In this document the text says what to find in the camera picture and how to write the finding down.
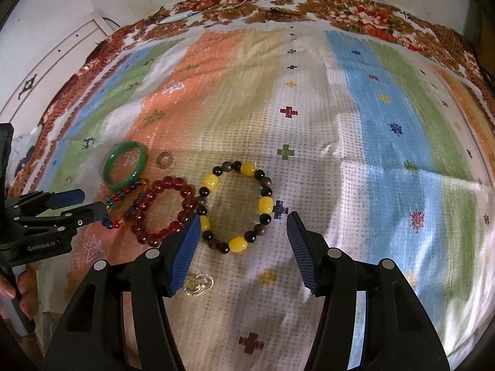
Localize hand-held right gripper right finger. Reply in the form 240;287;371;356
286;212;451;371

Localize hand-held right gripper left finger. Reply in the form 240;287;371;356
42;213;202;371

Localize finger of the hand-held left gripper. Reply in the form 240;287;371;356
7;189;86;218
15;202;108;237

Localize multicoloured bead bracelet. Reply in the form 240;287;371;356
101;179;150;231

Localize green jade bangle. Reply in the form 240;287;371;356
103;141;150;191

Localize red bead bracelet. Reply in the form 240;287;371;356
130;176;197;246

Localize yellow and black bead bracelet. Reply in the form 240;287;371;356
195;161;275;255

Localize person's left hand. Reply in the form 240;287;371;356
0;271;39;320

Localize striped patterned blanket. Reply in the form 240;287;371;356
8;23;494;361

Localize white headboard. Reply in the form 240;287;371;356
0;17;117;125

